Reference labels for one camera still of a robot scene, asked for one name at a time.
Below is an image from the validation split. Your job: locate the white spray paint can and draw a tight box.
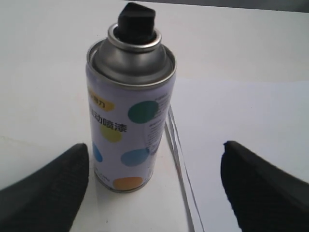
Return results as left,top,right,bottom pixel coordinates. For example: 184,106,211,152
85,2,176,193

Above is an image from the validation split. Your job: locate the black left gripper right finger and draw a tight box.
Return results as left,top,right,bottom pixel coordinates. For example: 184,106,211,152
221,141,309,232

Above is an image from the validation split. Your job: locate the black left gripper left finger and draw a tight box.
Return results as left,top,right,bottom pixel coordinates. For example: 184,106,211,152
0,143,89,232

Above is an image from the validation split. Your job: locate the white paper stack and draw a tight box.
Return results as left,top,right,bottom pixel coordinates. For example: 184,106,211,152
168,79,309,232

